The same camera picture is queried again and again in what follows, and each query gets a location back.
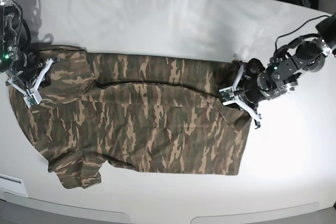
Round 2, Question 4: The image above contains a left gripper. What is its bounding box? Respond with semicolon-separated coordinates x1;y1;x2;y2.
232;62;270;129

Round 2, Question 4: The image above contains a camouflage T-shirt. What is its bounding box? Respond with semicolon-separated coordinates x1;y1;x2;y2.
9;47;251;189

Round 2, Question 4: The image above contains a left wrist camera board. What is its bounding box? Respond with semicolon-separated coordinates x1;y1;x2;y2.
219;87;235;106

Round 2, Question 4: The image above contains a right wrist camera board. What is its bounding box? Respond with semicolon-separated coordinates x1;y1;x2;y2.
24;91;42;109

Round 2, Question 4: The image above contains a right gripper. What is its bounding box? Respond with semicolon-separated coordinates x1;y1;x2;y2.
7;53;60;97

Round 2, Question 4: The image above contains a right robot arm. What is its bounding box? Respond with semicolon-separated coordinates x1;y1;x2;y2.
1;0;60;104

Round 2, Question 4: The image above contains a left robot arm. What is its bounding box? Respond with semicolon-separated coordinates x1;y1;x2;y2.
219;15;335;128

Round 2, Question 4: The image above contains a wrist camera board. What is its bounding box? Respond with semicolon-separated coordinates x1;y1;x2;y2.
219;87;235;106
24;91;42;109

